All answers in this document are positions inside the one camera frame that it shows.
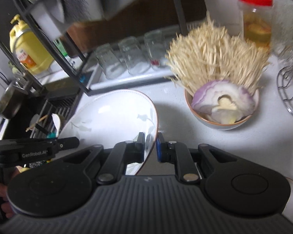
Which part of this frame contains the left hand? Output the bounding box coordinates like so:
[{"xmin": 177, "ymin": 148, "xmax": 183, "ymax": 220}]
[{"xmin": 0, "ymin": 167, "xmax": 20, "ymax": 223}]

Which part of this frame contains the steel pot in sink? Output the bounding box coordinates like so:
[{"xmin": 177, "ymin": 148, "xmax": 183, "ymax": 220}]
[{"xmin": 0, "ymin": 83, "xmax": 28, "ymax": 119}]

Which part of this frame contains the bowl with mushrooms and onion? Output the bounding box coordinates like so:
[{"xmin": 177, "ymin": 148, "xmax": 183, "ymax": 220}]
[{"xmin": 184, "ymin": 90, "xmax": 259, "ymax": 130}]

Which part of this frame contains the half onion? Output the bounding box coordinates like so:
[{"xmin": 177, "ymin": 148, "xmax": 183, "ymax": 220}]
[{"xmin": 191, "ymin": 80, "xmax": 255, "ymax": 123}]

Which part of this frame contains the enoki mushroom bunch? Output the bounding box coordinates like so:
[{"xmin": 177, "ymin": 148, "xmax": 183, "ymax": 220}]
[{"xmin": 166, "ymin": 18, "xmax": 269, "ymax": 95}]

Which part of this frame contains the yellow detergent bottle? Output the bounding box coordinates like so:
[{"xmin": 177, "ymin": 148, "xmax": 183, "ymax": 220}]
[{"xmin": 9, "ymin": 14, "xmax": 54, "ymax": 75}]

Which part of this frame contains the black knife rack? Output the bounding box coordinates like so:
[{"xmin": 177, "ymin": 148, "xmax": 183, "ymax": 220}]
[{"xmin": 2, "ymin": 0, "xmax": 189, "ymax": 97}]

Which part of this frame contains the wooden cutting board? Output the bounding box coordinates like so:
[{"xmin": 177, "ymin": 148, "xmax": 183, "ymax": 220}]
[{"xmin": 67, "ymin": 0, "xmax": 206, "ymax": 53}]

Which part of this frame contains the red lid jar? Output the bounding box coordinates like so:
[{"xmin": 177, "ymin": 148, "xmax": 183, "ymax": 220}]
[{"xmin": 238, "ymin": 0, "xmax": 273, "ymax": 49}]

